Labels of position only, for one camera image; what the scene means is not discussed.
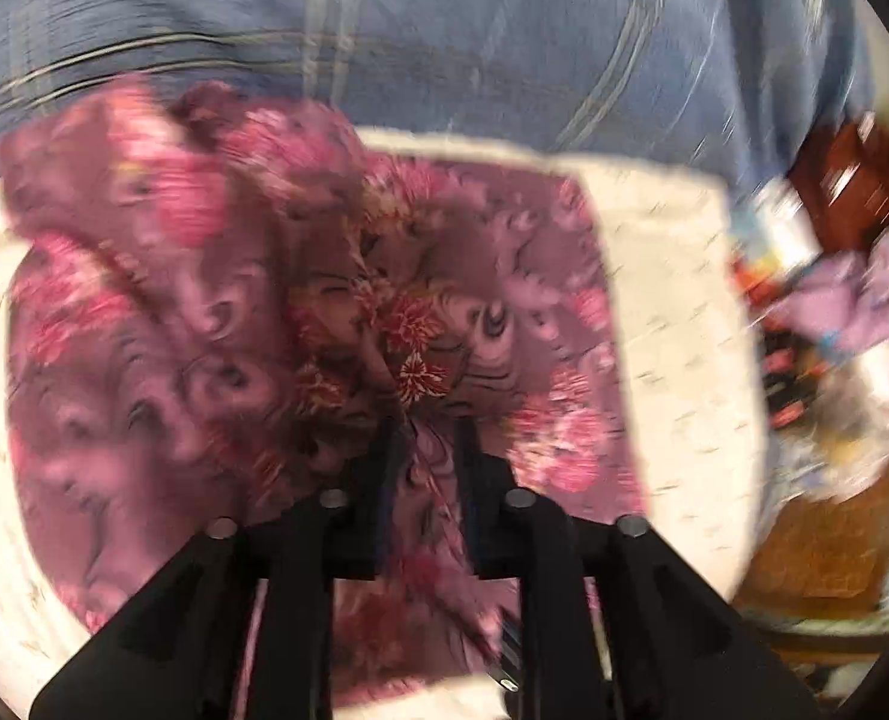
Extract blue plaid blanket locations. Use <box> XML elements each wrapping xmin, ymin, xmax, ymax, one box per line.
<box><xmin>0</xmin><ymin>0</ymin><xmax>872</xmax><ymax>197</ymax></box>

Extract lilac cloth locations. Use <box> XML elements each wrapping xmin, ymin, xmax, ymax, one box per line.
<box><xmin>765</xmin><ymin>227</ymin><xmax>889</xmax><ymax>356</ymax></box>

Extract purple floral shirt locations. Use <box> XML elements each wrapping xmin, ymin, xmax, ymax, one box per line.
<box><xmin>0</xmin><ymin>78</ymin><xmax>643</xmax><ymax>706</ymax></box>

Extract cream floral cloth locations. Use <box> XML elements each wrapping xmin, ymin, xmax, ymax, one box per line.
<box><xmin>0</xmin><ymin>128</ymin><xmax>767</xmax><ymax>713</ymax></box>

